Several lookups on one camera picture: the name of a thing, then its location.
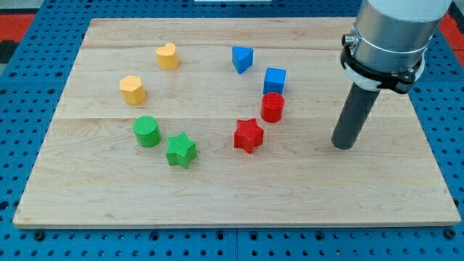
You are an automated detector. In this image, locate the red cylinder block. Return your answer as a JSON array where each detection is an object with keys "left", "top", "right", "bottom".
[{"left": 260, "top": 92, "right": 285, "bottom": 123}]

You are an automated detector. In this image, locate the green star block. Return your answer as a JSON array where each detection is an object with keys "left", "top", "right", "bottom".
[{"left": 165, "top": 132, "right": 197, "bottom": 169}]

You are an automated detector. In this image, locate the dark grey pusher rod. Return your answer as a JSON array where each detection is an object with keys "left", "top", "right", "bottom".
[{"left": 331, "top": 83, "right": 380, "bottom": 150}]

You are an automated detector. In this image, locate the black clamp ring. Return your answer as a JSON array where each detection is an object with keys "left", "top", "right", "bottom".
[{"left": 339, "top": 46, "right": 425, "bottom": 95}]

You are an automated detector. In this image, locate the red star block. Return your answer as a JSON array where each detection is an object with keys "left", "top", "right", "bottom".
[{"left": 233, "top": 118, "right": 265, "bottom": 154}]

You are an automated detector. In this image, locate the blue triangle block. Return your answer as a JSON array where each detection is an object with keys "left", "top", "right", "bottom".
[{"left": 232, "top": 46, "right": 254, "bottom": 75}]

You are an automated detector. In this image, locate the wooden board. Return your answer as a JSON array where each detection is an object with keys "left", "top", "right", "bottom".
[{"left": 13, "top": 17, "right": 461, "bottom": 229}]

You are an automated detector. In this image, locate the green cylinder block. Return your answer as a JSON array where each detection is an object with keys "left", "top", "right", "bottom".
[{"left": 133, "top": 115, "right": 162, "bottom": 147}]

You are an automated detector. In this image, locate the yellow heart block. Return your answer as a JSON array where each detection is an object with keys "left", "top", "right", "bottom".
[{"left": 155, "top": 43, "right": 179, "bottom": 70}]

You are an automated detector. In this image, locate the blue cube block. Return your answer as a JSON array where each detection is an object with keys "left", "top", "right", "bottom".
[{"left": 262, "top": 67, "right": 286, "bottom": 94}]

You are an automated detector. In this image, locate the yellow hexagon block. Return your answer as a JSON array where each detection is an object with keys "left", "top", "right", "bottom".
[{"left": 120, "top": 75, "right": 146, "bottom": 105}]

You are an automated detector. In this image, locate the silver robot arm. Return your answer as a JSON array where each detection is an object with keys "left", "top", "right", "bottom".
[{"left": 340, "top": 0, "right": 451, "bottom": 94}]

